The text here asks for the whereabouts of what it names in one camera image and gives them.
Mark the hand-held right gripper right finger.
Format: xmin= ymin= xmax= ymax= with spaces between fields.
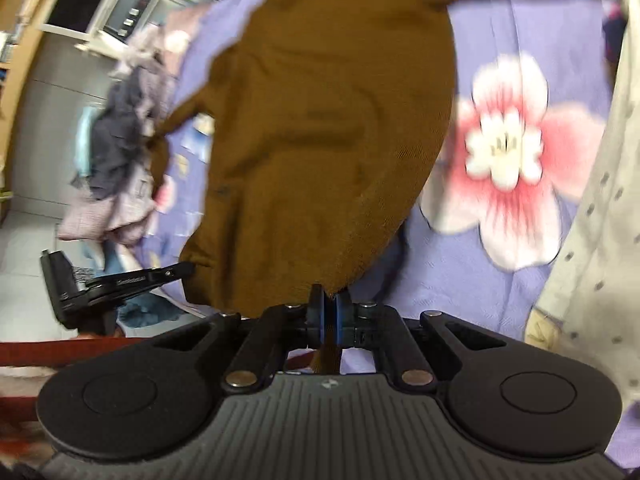
xmin=334 ymin=292 xmax=507 ymax=394

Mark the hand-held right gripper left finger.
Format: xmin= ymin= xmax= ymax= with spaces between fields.
xmin=150 ymin=284 xmax=332 ymax=394

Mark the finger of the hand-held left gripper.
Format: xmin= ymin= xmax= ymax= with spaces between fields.
xmin=86 ymin=261 xmax=197 ymax=307

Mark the brown knit garment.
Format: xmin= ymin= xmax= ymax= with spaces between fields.
xmin=147 ymin=0 xmax=632 ymax=377

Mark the pile of grey purple clothes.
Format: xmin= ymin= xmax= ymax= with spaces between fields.
xmin=57 ymin=22 xmax=183 ymax=247

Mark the teal cloth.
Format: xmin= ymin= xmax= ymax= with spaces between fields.
xmin=112 ymin=250 xmax=211 ymax=328

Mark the wooden shelf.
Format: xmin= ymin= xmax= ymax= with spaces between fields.
xmin=0 ymin=0 xmax=81 ymax=126

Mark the white microwave oven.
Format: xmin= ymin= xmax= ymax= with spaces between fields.
xmin=75 ymin=0 xmax=163 ymax=56

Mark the white dotted garment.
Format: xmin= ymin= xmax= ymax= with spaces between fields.
xmin=522 ymin=0 xmax=640 ymax=411

